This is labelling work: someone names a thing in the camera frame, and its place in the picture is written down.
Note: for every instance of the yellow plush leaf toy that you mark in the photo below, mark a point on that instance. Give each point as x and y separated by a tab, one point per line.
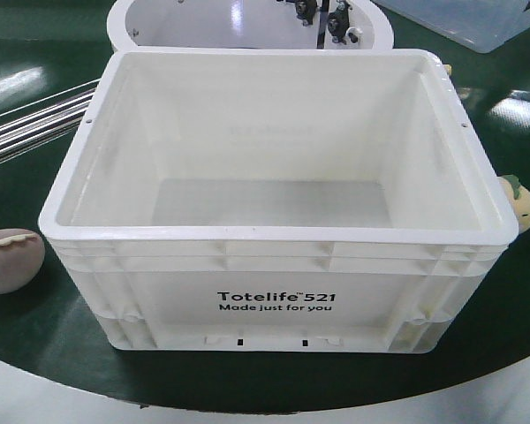
519	198

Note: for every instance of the white plastic tote box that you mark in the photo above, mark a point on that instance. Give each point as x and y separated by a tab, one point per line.
276	200

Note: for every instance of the metal rods bundle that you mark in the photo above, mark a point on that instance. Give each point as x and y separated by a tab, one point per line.
40	122

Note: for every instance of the pink plush egg toy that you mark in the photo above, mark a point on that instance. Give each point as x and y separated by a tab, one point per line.
21	256

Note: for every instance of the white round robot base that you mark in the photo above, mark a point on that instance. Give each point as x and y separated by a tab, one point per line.
241	24

